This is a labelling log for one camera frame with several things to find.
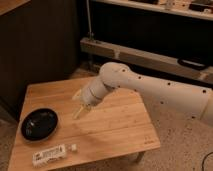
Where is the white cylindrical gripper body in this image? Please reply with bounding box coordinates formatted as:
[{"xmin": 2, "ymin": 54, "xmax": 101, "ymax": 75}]
[{"xmin": 81, "ymin": 77, "xmax": 111, "ymax": 106}]

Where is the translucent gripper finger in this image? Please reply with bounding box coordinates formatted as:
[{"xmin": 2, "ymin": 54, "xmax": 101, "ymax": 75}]
[
  {"xmin": 72, "ymin": 89, "xmax": 82, "ymax": 100},
  {"xmin": 73, "ymin": 105, "xmax": 90, "ymax": 119}
]

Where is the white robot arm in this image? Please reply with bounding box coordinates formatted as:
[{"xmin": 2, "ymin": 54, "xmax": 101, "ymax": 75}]
[{"xmin": 73, "ymin": 62, "xmax": 213, "ymax": 127}]

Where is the black ceramic bowl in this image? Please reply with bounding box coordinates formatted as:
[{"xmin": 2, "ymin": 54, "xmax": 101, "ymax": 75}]
[{"xmin": 21, "ymin": 108, "xmax": 58, "ymax": 141}]

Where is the wooden table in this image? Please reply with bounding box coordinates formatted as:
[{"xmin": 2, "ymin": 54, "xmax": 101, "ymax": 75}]
[{"xmin": 8, "ymin": 78, "xmax": 160, "ymax": 171}]

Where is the metal vertical pipe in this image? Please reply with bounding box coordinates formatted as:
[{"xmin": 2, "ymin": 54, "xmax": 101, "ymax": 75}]
[{"xmin": 86, "ymin": 0, "xmax": 94, "ymax": 40}]

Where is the wooden shelf with items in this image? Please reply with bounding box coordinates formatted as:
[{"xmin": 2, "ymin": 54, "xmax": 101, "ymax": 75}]
[{"xmin": 93, "ymin": 0, "xmax": 213, "ymax": 21}]

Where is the black handle object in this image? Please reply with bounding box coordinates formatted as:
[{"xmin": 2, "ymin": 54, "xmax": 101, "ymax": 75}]
[{"xmin": 177, "ymin": 58, "xmax": 209, "ymax": 71}]

